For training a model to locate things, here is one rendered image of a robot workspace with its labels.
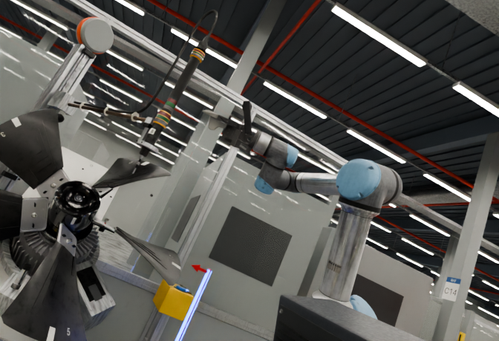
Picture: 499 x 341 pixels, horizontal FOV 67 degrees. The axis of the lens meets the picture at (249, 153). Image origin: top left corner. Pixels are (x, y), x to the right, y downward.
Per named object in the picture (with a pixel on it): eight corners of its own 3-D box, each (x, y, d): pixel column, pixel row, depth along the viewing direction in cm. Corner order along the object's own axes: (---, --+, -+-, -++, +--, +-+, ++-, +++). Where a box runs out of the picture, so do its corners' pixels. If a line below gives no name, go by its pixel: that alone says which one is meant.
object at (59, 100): (44, 105, 153) (55, 88, 156) (59, 114, 159) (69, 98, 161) (56, 108, 147) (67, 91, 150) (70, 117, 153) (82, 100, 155)
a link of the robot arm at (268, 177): (281, 198, 138) (295, 172, 135) (260, 194, 130) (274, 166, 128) (269, 187, 143) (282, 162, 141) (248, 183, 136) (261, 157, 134)
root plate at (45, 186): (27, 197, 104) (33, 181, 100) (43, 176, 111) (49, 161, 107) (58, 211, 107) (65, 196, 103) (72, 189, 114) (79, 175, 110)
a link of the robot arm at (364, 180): (352, 355, 106) (404, 169, 106) (320, 364, 96) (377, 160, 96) (319, 332, 115) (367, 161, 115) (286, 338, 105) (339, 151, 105)
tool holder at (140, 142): (127, 140, 115) (142, 113, 117) (142, 150, 120) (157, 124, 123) (145, 145, 109) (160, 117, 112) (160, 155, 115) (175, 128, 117)
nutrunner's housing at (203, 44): (134, 151, 113) (200, 32, 126) (142, 157, 116) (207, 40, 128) (142, 154, 111) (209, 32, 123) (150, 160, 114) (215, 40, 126)
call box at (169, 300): (150, 304, 145) (162, 277, 148) (173, 313, 148) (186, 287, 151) (156, 316, 130) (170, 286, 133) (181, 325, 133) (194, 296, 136)
